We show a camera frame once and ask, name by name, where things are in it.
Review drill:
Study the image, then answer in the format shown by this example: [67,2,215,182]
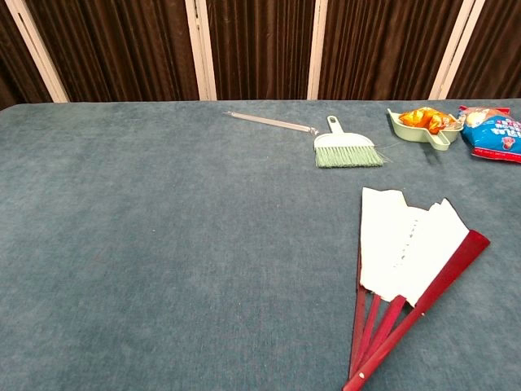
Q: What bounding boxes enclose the red-ribbed paper folding fan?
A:
[341,186,492,391]

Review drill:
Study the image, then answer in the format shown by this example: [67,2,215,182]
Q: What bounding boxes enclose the green mini hand broom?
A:
[313,115,386,169]

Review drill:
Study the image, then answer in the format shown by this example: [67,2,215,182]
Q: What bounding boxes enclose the clear glass rod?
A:
[223,110,319,138]

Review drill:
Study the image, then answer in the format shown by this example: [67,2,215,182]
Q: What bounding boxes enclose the blue velvet table cover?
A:
[0,97,521,391]

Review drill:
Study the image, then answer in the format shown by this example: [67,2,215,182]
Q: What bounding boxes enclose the green mini dustpan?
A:
[386,108,465,152]

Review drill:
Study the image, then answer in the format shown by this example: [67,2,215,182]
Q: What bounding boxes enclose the orange crumpled snack wrapper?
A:
[398,106,459,134]

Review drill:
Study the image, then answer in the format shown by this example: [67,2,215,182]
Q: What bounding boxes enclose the brown pleated curtain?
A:
[0,0,521,111]

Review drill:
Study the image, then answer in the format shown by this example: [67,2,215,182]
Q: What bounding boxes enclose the blue and red snack bag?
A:
[458,105,521,165]

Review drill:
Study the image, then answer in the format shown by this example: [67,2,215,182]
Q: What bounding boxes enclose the white frame post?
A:
[305,0,329,101]
[4,0,70,103]
[185,0,218,102]
[427,0,486,100]

